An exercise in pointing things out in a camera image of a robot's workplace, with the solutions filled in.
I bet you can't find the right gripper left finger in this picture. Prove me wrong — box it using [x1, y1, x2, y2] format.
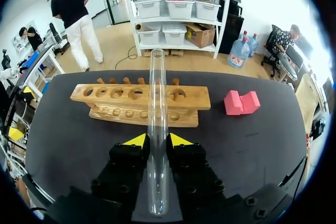
[90, 133, 151, 220]

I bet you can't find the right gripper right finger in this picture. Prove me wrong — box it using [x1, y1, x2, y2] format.
[165, 132, 227, 221]

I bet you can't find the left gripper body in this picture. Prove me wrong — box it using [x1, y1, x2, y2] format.
[0, 82, 36, 143]

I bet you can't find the clear glass test tube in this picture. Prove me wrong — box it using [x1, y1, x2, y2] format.
[147, 48, 170, 216]

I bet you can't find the wooden test tube rack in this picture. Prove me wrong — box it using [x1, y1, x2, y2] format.
[70, 77, 212, 129]

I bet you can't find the person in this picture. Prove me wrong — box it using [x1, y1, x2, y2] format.
[50, 0, 104, 72]
[18, 26, 44, 52]
[272, 24, 302, 55]

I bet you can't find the pink notched foam block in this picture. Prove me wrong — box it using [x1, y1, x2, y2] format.
[223, 90, 261, 116]

